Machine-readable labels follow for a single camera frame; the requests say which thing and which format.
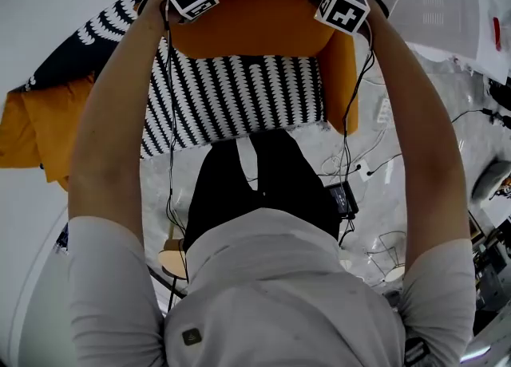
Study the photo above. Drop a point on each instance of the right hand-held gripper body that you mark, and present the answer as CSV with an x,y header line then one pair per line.
x,y
341,8

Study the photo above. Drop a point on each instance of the orange cushion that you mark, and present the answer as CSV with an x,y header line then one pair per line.
x,y
16,134
60,130
247,18

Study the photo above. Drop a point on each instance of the black white patterned sofa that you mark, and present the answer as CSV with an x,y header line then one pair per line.
x,y
239,94

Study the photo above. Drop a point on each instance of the person's left forearm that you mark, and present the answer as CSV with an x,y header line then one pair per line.
x,y
108,138

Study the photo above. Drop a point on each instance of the person's right forearm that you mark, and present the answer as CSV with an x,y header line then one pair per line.
x,y
423,138

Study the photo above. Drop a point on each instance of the white water dispenser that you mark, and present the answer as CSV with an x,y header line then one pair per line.
x,y
439,10

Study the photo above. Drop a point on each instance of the white power strip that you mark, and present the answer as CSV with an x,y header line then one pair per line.
x,y
385,110

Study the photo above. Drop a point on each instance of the clear water bottle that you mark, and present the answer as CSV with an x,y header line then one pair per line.
x,y
497,34

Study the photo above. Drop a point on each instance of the white floor socket box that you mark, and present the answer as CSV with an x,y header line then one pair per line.
x,y
364,170

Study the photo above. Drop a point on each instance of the person's black trousers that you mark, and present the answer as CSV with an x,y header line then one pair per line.
x,y
279,182

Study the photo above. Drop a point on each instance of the black controller box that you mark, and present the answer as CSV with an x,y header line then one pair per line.
x,y
342,198

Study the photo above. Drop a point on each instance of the grey round chair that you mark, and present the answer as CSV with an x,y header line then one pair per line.
x,y
489,178

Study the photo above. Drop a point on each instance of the light wooden table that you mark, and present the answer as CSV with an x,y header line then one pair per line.
x,y
171,257

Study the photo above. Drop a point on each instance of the purple bag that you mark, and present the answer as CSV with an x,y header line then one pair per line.
x,y
62,239

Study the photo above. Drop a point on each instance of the wooden shelf unit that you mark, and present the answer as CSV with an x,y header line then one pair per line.
x,y
491,261

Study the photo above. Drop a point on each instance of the person's white shirt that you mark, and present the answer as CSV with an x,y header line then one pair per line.
x,y
259,297

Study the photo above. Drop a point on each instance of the small dark square badge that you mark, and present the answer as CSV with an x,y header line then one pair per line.
x,y
191,336

